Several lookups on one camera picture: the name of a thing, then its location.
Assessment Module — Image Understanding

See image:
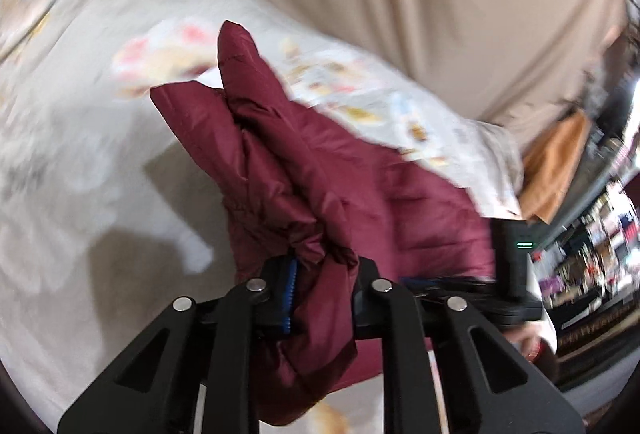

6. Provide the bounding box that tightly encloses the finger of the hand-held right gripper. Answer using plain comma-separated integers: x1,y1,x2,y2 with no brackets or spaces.
400,276,496,310

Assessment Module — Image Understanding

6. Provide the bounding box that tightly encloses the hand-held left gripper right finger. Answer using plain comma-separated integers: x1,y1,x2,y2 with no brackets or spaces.
350,257,587,434

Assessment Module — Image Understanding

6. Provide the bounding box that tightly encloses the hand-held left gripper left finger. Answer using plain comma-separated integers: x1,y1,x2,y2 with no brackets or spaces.
57,257,301,434

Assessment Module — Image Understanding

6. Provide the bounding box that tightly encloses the maroon puffer jacket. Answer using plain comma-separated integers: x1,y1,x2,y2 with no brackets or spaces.
150,19,497,426

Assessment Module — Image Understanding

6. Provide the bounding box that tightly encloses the person's right hand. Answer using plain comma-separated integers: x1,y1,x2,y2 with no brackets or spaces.
506,321,557,365

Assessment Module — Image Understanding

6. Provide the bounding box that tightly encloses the cluttered shelf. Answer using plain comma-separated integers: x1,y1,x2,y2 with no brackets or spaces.
530,79,640,395

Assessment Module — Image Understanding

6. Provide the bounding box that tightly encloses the orange hanging cloth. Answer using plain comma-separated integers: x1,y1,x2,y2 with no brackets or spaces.
517,109,595,226

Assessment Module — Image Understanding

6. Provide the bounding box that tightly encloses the white printed blanket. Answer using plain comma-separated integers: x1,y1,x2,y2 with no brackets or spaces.
0,0,526,434

